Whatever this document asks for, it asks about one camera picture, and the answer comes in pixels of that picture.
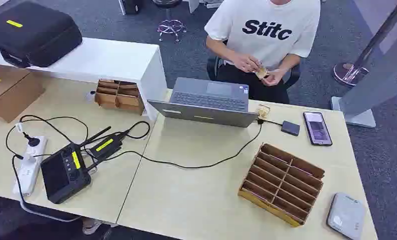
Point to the person's right hand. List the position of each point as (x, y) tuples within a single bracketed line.
[(246, 62)]

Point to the person's left hand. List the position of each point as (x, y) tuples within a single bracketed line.
[(275, 78)]

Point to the person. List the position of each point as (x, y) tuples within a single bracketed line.
[(268, 43)]

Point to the grey laptop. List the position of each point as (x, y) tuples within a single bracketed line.
[(211, 96)]

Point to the small dark grey adapter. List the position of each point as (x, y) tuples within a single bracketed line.
[(290, 128)]

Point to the black smartphone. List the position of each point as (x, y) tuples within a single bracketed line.
[(317, 128)]

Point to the white table leg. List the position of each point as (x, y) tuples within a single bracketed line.
[(193, 5)]

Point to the chrome base stool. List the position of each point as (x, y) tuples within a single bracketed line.
[(171, 26)]

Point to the grey kiosk stand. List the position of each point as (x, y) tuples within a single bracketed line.
[(374, 86)]

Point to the large wooden divided card box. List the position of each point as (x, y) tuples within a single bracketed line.
[(281, 185)]

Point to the black floor cabinet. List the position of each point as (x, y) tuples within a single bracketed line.
[(131, 6)]

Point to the small wooden card box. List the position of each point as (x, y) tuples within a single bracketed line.
[(119, 97)]

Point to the white desk shelf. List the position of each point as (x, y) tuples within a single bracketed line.
[(102, 59)]

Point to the pale grey flat device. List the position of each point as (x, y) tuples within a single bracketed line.
[(346, 215)]

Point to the small white round object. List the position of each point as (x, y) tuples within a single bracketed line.
[(90, 96)]

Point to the black transmitter yellow label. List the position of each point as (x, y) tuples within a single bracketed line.
[(105, 146)]

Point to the black antenna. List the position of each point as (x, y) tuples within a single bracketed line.
[(96, 135)]

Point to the black handheld controller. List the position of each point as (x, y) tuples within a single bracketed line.
[(64, 174)]

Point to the black carrying case yellow label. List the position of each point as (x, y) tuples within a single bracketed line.
[(33, 33)]

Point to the white shoe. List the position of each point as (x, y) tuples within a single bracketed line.
[(92, 226)]

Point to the black power plug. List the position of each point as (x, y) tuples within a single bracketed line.
[(33, 141)]

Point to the white power plug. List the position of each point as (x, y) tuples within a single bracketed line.
[(29, 158)]

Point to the brown cardboard box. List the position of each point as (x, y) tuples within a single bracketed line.
[(9, 89)]

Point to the white power strip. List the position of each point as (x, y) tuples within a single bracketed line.
[(31, 165)]

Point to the chrome stanchion post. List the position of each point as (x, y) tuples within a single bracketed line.
[(349, 73)]

